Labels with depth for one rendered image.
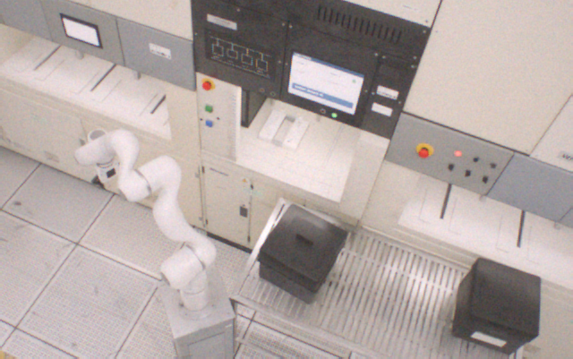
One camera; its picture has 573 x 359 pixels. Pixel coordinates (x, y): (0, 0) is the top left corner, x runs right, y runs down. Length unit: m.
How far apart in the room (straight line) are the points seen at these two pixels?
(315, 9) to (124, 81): 1.55
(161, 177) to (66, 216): 1.87
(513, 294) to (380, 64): 1.13
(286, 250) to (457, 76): 0.98
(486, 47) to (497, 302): 1.08
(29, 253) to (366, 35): 2.52
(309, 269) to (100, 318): 1.49
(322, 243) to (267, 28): 0.92
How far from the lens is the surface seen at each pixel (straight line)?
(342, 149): 2.79
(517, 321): 2.39
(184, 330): 2.36
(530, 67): 1.86
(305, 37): 1.97
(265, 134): 2.75
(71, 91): 3.15
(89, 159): 2.17
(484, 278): 2.41
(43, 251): 3.58
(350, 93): 2.06
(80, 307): 3.34
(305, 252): 2.25
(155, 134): 2.84
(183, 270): 2.02
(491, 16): 1.77
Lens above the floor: 2.97
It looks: 53 degrees down
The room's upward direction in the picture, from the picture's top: 8 degrees clockwise
